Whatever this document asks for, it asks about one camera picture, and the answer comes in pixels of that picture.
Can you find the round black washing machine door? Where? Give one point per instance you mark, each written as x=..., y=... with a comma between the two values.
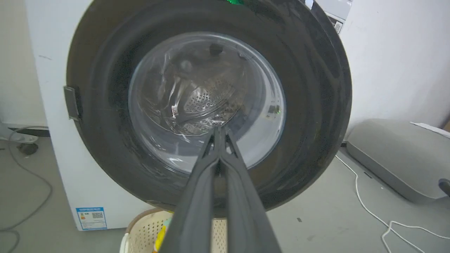
x=211, y=102

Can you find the yellow item in basket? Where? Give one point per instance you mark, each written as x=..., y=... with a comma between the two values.
x=161, y=237

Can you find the cream perforated laundry basket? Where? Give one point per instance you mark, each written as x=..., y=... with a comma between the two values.
x=144, y=233

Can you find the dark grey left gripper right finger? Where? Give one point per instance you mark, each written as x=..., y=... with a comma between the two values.
x=246, y=211

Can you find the blue energy label sticker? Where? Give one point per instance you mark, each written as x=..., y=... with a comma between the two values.
x=91, y=218

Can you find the grey flat device base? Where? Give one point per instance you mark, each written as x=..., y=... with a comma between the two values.
x=397, y=154

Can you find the white washing machine body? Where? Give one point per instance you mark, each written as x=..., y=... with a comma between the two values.
x=59, y=105

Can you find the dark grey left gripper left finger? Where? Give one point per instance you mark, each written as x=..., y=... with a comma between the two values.
x=191, y=214

